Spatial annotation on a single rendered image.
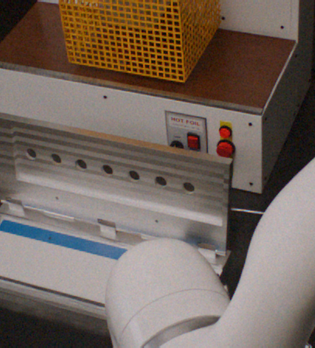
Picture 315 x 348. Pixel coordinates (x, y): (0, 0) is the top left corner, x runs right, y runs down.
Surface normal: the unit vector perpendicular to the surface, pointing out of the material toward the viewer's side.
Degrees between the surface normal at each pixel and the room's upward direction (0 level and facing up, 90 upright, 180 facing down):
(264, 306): 51
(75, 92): 90
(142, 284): 25
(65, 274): 0
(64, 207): 79
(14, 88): 90
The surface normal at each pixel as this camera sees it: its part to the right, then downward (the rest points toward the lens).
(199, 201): -0.38, 0.50
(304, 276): 0.08, 0.24
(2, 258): -0.07, -0.73
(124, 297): -0.76, -0.32
